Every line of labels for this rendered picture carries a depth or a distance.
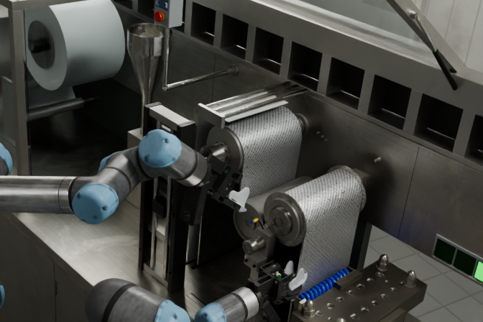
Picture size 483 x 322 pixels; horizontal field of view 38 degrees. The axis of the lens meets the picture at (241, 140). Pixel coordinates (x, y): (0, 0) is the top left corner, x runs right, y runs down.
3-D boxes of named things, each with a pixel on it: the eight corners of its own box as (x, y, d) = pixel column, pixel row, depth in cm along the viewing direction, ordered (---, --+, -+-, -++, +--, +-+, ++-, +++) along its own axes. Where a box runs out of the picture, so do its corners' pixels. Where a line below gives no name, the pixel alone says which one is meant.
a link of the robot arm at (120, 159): (83, 173, 143) (126, 159, 139) (108, 150, 153) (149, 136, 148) (100, 206, 145) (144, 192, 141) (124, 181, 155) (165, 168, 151)
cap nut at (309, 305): (297, 313, 183) (300, 299, 181) (307, 307, 185) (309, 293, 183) (308, 320, 181) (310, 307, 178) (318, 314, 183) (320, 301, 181)
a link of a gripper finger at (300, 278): (317, 264, 184) (292, 277, 178) (314, 282, 186) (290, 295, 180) (308, 258, 186) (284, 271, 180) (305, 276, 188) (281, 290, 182)
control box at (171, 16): (149, 22, 201) (149, -12, 197) (167, 19, 205) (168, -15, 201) (164, 29, 197) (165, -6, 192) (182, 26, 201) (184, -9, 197)
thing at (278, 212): (292, 234, 177) (273, 236, 183) (298, 231, 179) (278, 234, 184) (284, 206, 177) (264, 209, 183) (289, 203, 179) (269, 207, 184)
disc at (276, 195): (261, 231, 189) (265, 182, 183) (262, 231, 190) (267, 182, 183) (302, 256, 180) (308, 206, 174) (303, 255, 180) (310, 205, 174)
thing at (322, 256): (292, 298, 189) (302, 242, 181) (346, 267, 204) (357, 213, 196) (294, 300, 189) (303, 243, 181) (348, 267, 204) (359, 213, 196)
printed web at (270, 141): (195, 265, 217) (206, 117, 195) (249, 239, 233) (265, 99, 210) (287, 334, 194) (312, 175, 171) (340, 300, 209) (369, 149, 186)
